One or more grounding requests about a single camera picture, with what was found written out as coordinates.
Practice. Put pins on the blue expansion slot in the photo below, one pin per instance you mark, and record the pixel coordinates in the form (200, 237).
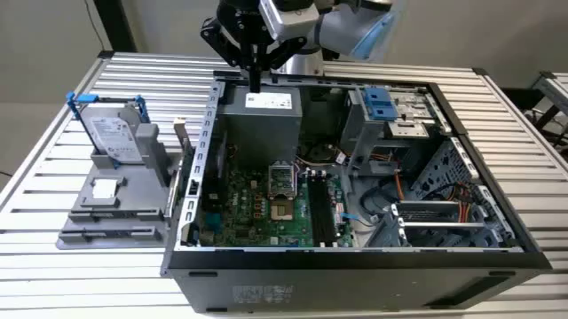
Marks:
(213, 222)

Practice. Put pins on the green graphics card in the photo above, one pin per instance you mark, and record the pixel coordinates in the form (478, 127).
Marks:
(189, 159)

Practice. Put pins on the CPU socket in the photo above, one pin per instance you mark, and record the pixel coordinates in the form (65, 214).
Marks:
(283, 211)

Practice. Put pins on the round black fan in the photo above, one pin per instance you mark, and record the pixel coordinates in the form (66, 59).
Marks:
(316, 153)

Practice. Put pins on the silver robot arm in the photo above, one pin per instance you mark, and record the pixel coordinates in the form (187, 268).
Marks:
(342, 30)

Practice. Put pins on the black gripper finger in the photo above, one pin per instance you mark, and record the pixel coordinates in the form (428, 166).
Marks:
(284, 53)
(231, 54)

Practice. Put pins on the hard disk in blue carrier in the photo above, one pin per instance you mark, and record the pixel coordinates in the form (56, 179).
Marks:
(112, 133)

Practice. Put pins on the grey metal disk bay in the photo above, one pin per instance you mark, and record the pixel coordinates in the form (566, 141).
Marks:
(444, 225)

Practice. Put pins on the blue RAM stick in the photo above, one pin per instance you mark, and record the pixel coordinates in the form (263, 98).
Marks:
(116, 232)

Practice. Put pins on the grey power supply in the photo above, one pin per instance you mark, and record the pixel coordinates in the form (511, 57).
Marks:
(257, 133)

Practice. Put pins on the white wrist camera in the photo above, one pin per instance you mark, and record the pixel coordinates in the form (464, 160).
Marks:
(293, 20)

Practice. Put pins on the black RAM slot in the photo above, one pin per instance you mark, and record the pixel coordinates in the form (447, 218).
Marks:
(325, 209)
(315, 209)
(331, 209)
(320, 209)

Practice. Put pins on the black post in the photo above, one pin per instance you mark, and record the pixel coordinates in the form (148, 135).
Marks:
(117, 26)

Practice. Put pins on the green motherboard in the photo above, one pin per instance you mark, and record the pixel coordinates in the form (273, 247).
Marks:
(240, 212)

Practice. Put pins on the black PC case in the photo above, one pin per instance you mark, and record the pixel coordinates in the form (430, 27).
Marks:
(311, 289)

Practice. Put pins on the silver CPU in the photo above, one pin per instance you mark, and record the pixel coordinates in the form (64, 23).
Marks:
(105, 188)

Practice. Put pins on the blue plastic drive latch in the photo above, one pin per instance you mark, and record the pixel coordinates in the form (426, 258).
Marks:
(378, 103)

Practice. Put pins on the grey parts rack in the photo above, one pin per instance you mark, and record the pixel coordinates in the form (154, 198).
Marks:
(133, 196)

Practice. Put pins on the metal slat side table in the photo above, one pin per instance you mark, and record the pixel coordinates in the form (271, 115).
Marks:
(553, 88)

